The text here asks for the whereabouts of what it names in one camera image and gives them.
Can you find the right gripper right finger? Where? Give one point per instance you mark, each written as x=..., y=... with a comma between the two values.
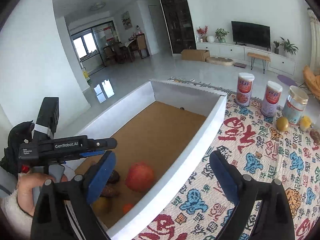
x=274, y=219

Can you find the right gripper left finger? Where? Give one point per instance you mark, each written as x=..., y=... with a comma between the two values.
x=63, y=210

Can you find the large green-brown round fruit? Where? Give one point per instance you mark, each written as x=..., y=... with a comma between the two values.
x=102, y=206

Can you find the purple sweet potato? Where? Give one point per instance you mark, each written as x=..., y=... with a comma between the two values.
x=114, y=177
x=109, y=192

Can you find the large red apple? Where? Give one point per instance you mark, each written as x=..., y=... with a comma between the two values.
x=140, y=177

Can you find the small yellow-green fruit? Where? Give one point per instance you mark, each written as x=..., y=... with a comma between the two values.
x=282, y=124

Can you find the orange tangerine small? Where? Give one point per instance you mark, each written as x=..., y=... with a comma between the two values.
x=127, y=207

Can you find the patterned woven table cloth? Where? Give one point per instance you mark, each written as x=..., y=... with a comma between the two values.
x=251, y=142

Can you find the pile of walnuts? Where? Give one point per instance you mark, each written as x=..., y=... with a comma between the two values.
x=315, y=135

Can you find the small yellow cup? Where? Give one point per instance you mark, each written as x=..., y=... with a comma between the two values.
x=305, y=123

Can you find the clear jar gold lid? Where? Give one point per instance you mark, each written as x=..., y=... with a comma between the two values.
x=295, y=104

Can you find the pink white can right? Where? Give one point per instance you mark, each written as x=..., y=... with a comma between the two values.
x=271, y=98

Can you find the pink white can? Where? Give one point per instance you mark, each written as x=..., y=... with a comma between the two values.
x=244, y=89
x=271, y=98

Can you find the pink white can left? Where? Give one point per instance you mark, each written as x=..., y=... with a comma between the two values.
x=244, y=89

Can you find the white cardboard box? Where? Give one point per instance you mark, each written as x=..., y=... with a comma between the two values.
x=166, y=125

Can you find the orange lounge chair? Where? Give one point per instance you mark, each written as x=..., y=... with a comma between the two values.
x=312, y=82

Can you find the white tv cabinet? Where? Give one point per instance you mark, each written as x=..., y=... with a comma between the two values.
x=279, y=64

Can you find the small wooden bench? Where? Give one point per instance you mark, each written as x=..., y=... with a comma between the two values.
x=265, y=60

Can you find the potted green plant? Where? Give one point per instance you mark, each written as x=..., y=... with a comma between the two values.
x=290, y=49

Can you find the brown cardboard box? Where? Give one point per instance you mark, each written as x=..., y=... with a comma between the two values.
x=195, y=55

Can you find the black television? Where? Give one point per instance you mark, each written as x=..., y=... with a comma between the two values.
x=250, y=33

